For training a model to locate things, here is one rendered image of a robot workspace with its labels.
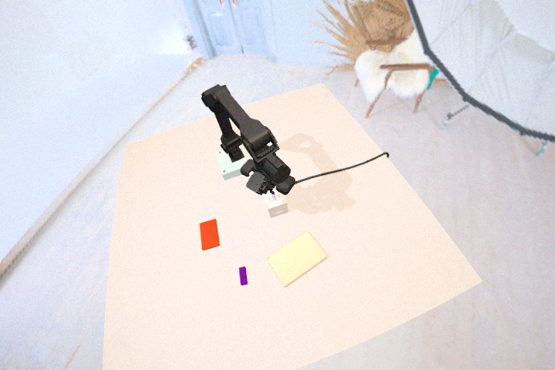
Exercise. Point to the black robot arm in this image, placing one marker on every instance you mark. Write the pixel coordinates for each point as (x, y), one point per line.
(253, 135)

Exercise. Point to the small purple rectangular block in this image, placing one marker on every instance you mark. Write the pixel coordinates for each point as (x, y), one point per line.
(243, 276)

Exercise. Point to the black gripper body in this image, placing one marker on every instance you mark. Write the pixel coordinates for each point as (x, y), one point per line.
(283, 187)

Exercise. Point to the orange rectangular block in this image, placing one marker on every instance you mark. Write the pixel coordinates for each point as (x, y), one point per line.
(209, 235)

